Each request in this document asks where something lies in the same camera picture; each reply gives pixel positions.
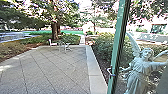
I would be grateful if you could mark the green framed glass door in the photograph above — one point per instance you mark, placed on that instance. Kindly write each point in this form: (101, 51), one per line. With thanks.
(118, 46)

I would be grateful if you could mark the metal outdoor table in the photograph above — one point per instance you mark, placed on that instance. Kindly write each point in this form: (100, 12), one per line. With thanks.
(65, 46)

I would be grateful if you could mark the green outdoor canopy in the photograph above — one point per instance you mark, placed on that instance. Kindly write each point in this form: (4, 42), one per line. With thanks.
(71, 32)

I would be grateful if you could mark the large green shrub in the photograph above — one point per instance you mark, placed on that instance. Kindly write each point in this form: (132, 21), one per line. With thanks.
(105, 46)

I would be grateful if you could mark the metal outdoor chair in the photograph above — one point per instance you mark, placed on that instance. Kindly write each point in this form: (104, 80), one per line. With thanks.
(52, 42)

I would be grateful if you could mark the leafy green tree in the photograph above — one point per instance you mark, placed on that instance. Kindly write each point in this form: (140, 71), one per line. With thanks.
(55, 16)

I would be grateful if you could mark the low green hedge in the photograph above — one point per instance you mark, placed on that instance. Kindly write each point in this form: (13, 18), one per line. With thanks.
(40, 39)

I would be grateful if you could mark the white garden statue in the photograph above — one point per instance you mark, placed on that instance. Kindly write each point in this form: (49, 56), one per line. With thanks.
(141, 73)

